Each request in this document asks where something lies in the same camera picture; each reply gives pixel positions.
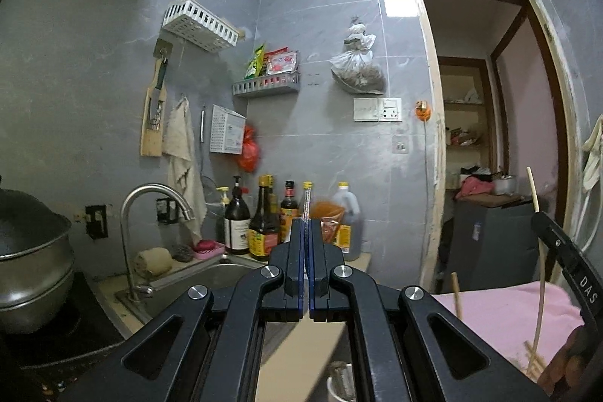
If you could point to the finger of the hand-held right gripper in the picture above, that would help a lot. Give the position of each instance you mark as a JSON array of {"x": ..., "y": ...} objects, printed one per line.
[{"x": 549, "y": 232}]

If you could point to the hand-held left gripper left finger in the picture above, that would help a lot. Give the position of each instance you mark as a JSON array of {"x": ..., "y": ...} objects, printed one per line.
[{"x": 292, "y": 260}]

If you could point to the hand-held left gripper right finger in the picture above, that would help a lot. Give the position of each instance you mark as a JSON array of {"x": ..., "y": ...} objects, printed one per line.
[{"x": 320, "y": 260}]

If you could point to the white plastic utensil basket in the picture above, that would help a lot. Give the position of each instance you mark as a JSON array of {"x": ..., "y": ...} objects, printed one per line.
[{"x": 337, "y": 383}]

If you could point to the person's right hand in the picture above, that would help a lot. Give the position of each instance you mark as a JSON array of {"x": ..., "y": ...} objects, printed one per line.
[{"x": 565, "y": 364}]

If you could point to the dark bottle with red label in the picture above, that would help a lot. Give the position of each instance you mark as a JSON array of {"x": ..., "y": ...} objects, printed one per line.
[{"x": 288, "y": 213}]

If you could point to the orange seasoning bag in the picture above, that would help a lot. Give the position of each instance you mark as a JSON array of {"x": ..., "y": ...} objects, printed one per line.
[{"x": 329, "y": 213}]

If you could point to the oil jug with yellow cap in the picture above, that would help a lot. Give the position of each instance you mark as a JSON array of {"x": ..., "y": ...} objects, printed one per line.
[{"x": 348, "y": 213}]

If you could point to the grey cabinet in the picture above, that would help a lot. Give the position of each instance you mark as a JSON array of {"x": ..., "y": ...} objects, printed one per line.
[{"x": 490, "y": 232}]

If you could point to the dark pump bottle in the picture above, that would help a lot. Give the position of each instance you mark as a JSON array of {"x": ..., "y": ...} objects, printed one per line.
[{"x": 238, "y": 227}]

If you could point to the small steel pot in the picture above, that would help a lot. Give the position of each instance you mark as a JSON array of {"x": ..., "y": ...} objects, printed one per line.
[{"x": 504, "y": 185}]

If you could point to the clear bottle with yellow cap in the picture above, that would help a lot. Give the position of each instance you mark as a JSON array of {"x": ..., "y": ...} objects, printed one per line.
[{"x": 307, "y": 185}]

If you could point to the pink soap dish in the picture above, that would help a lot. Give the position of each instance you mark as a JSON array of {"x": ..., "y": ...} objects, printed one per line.
[{"x": 209, "y": 249}]

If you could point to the pink cloth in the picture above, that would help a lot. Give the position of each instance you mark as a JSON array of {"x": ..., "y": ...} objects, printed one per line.
[{"x": 473, "y": 187}]

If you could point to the steel sink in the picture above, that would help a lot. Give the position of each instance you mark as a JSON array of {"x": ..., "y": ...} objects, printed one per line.
[{"x": 202, "y": 284}]

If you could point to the pink flower print blanket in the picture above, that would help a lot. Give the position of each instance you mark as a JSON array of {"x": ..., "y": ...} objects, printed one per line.
[{"x": 494, "y": 322}]

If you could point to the cream rubber glove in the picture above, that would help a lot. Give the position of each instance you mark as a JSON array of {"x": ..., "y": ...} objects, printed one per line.
[{"x": 594, "y": 147}]

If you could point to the steel wool scrubber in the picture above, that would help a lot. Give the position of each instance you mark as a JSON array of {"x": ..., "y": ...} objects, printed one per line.
[{"x": 182, "y": 252}]

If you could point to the red plastic bag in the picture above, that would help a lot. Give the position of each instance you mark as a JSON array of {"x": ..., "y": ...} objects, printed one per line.
[{"x": 248, "y": 152}]

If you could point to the beige sponge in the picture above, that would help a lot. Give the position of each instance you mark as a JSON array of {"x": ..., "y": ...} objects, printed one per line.
[{"x": 153, "y": 261}]

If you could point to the wooden storage shelf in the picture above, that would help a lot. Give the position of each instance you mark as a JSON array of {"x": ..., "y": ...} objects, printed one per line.
[{"x": 464, "y": 103}]

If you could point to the steel faucet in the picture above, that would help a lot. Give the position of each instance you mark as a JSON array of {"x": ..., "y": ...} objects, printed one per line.
[{"x": 126, "y": 251}]

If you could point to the beige dishcloth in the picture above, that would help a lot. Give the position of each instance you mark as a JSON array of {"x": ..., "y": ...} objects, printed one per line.
[{"x": 179, "y": 138}]

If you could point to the wooden cutting board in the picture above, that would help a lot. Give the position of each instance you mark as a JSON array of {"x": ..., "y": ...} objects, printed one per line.
[{"x": 150, "y": 145}]

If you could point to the hanging clear plastic bag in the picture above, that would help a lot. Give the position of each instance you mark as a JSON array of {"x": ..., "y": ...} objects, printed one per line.
[{"x": 358, "y": 74}]

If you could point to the red snack packet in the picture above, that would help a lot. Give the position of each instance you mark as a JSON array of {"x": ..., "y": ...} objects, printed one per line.
[{"x": 281, "y": 63}]

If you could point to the green yellow snack packet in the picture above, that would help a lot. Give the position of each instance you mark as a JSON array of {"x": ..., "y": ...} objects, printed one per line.
[{"x": 254, "y": 63}]

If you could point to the hanging kitchen knife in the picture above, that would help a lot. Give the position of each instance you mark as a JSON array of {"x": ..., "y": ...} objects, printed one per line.
[{"x": 161, "y": 74}]

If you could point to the black induction cooker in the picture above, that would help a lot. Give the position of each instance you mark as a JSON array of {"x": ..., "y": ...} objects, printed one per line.
[{"x": 70, "y": 336}]

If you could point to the steel steamer pot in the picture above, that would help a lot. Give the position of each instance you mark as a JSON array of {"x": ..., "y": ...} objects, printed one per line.
[{"x": 33, "y": 270}]

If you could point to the black wall socket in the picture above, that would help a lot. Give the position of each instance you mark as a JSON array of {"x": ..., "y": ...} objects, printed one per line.
[
  {"x": 166, "y": 210},
  {"x": 96, "y": 220}
]

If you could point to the worn white door frame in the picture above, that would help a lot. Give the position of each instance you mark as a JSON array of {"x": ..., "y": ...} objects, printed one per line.
[{"x": 436, "y": 147}]

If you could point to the small grey wall outlet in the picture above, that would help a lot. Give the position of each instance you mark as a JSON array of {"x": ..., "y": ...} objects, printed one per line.
[{"x": 401, "y": 144}]

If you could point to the white wall box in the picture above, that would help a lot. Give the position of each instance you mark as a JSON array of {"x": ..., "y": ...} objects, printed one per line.
[{"x": 226, "y": 129}]

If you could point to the white wall socket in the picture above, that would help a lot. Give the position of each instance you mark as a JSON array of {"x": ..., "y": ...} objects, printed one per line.
[{"x": 390, "y": 109}]

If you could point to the grey wall shelf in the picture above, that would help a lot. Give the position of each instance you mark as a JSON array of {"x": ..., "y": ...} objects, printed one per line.
[{"x": 264, "y": 87}]

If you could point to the white wall basket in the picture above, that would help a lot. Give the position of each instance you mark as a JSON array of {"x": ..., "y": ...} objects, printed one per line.
[{"x": 198, "y": 25}]

